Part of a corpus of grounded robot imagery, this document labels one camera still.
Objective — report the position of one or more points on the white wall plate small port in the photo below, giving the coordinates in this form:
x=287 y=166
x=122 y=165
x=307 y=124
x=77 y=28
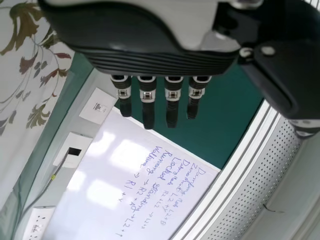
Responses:
x=92 y=112

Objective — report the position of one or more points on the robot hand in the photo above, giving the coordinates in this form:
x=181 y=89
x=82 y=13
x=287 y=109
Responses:
x=150 y=37

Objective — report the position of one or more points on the white wall plate black opening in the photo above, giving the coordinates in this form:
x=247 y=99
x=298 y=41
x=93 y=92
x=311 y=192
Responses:
x=67 y=142

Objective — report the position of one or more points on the white plate brown leaf pattern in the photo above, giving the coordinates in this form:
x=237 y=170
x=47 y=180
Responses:
x=20 y=75

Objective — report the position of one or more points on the whiteboard with blue handwriting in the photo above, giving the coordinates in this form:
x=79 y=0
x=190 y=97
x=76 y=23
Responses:
x=112 y=187

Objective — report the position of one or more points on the white power socket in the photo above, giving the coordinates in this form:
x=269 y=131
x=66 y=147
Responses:
x=37 y=225

